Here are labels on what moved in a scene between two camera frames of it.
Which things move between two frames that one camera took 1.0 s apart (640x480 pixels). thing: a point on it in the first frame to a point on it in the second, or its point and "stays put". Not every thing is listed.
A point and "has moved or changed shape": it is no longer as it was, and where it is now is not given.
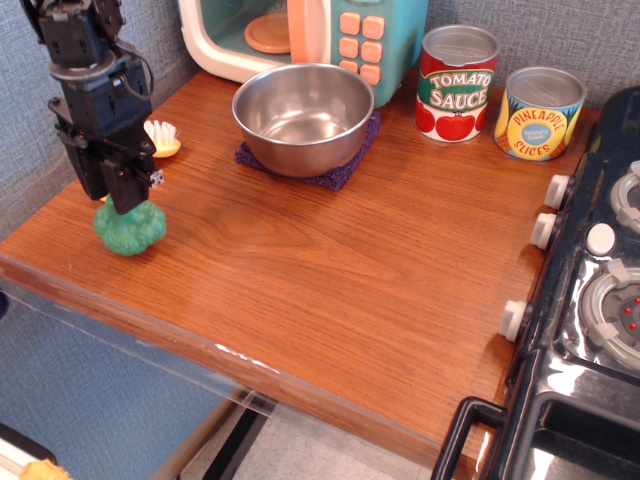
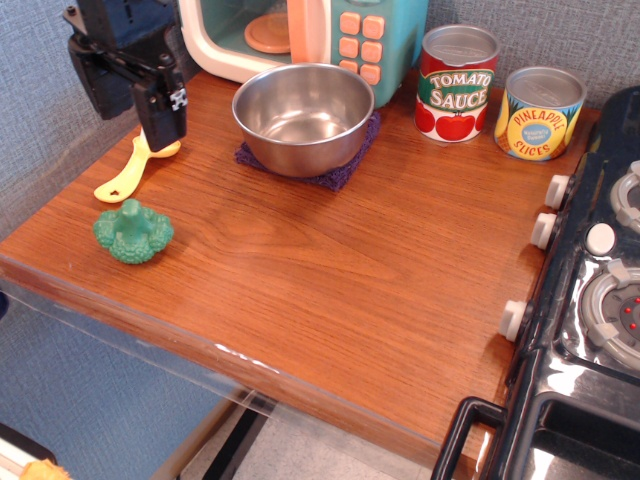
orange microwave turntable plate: (269, 32) stays put
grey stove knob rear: (556, 191) stays put
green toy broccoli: (130, 233) has moved or changed shape
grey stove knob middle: (542, 230) stays put
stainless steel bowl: (304, 119) stays put
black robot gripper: (108, 95) to (135, 31)
